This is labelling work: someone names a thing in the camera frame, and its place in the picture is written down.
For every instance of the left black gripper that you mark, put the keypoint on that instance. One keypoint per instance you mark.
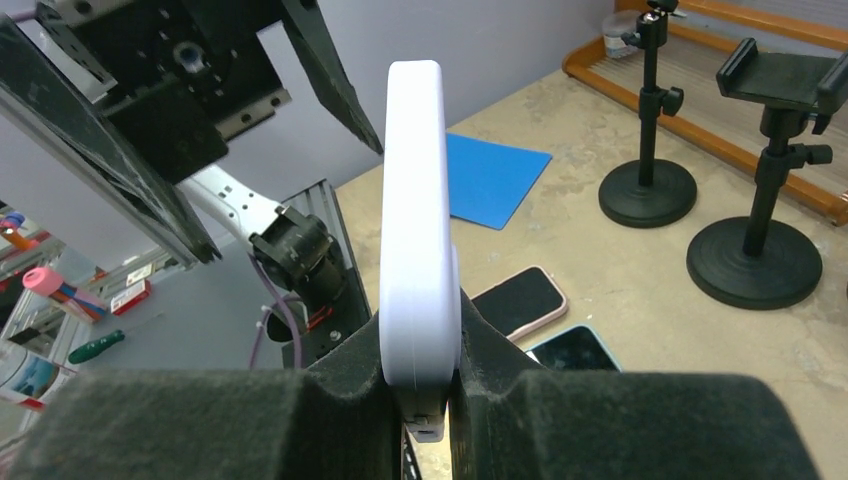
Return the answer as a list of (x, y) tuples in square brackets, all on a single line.
[(185, 77)]

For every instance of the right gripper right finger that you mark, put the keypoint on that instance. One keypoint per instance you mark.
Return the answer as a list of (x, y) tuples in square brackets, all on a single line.
[(512, 418)]

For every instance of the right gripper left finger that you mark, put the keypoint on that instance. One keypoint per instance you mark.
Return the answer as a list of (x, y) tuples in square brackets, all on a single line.
[(333, 420)]

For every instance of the blue case phone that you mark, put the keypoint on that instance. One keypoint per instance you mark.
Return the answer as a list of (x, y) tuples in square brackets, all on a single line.
[(578, 348)]

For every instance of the pink case phone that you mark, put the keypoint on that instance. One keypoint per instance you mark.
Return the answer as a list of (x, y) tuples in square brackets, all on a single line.
[(522, 303)]

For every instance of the black phone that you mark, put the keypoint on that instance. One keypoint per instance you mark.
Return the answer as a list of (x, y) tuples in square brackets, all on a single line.
[(419, 314)]

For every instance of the black tall phone stand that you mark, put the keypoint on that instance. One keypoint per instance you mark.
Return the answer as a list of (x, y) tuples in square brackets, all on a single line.
[(650, 192)]

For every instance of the black round-base phone stand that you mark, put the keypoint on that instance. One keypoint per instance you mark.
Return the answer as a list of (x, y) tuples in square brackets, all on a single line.
[(756, 262)]

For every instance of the pink capped bottle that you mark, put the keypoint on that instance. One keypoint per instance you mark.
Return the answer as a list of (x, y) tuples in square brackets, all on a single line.
[(75, 301)]

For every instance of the blue flat sheet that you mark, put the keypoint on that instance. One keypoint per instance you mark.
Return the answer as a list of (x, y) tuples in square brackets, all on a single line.
[(489, 181)]

